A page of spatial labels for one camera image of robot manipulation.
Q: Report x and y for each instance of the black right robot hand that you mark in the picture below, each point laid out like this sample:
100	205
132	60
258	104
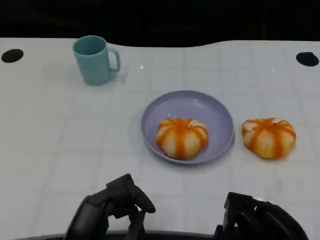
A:
267	222

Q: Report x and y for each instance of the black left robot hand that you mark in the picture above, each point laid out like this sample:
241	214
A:
100	212

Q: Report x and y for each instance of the orange white toy bread roll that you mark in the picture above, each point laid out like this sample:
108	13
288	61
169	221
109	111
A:
269	141
182	138

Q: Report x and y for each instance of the lilac plate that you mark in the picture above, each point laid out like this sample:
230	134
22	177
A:
185	106

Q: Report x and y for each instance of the pale green mug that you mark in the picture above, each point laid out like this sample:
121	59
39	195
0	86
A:
93	63

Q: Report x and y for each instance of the black round table grommet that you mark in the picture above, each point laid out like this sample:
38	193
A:
12	55
307	59

